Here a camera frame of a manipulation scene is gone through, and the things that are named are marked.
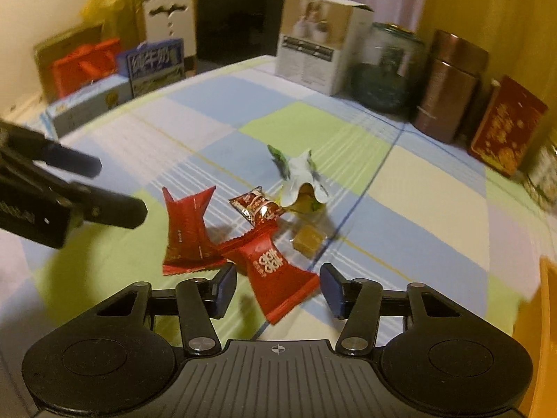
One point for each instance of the red bag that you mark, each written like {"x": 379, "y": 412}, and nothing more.
{"x": 85, "y": 67}

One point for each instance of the blue milk carton box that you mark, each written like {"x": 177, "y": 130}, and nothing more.
{"x": 152, "y": 67}

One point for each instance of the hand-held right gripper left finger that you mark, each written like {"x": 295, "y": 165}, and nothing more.
{"x": 224, "y": 287}

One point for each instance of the black monitor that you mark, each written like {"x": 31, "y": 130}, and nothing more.
{"x": 252, "y": 13}

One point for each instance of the white product box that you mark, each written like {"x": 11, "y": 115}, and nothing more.
{"x": 317, "y": 48}

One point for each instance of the clear plastic nut jar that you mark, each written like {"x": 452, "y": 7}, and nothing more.
{"x": 544, "y": 178}

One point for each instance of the yellow curtain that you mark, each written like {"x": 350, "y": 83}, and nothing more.
{"x": 500, "y": 8}

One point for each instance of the amber jelly candy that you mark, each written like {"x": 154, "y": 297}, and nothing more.
{"x": 310, "y": 238}

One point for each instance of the yellow plastic bag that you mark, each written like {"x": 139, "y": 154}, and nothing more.
{"x": 104, "y": 2}

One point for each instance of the green glass jar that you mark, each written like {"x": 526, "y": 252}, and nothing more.
{"x": 387, "y": 74}

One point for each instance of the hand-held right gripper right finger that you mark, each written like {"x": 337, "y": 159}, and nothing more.
{"x": 331, "y": 289}

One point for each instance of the brown metal canister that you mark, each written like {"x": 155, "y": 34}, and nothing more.
{"x": 448, "y": 87}

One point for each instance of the brown cardboard box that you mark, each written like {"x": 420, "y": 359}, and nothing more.
{"x": 52, "y": 52}

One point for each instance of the dark red small candy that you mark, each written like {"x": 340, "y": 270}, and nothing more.
{"x": 254, "y": 204}

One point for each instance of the plain red snack packet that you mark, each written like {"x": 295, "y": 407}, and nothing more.
{"x": 189, "y": 235}

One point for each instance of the checked tablecloth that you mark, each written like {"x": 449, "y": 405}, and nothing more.
{"x": 435, "y": 209}

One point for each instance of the red tin box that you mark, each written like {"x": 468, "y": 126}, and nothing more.
{"x": 507, "y": 126}

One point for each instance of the red packet white emblem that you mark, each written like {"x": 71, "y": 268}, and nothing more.
{"x": 270, "y": 270}

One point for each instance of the orange plastic tray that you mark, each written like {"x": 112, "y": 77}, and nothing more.
{"x": 541, "y": 348}

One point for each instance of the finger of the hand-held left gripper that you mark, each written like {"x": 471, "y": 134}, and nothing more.
{"x": 117, "y": 211}
{"x": 74, "y": 161}

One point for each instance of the green white snack packet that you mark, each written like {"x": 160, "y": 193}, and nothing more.
{"x": 300, "y": 178}

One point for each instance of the white blue box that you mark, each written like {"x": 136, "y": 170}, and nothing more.
{"x": 87, "y": 102}

